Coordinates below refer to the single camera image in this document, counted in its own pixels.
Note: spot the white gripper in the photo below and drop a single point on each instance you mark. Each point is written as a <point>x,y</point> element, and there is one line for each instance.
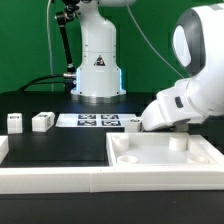
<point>171,107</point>

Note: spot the white square table top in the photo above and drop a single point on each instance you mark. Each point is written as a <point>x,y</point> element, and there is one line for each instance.
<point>160,149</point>

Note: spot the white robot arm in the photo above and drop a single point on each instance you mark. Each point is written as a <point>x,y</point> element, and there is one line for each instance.
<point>198,44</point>

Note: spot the white U-shaped workspace fence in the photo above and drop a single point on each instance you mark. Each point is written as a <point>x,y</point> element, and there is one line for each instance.
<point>109,178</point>

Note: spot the white fiducial marker sheet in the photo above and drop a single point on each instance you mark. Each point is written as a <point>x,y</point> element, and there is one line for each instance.
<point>94,120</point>

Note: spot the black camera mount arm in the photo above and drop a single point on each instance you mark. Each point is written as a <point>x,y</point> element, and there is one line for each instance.
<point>62,18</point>

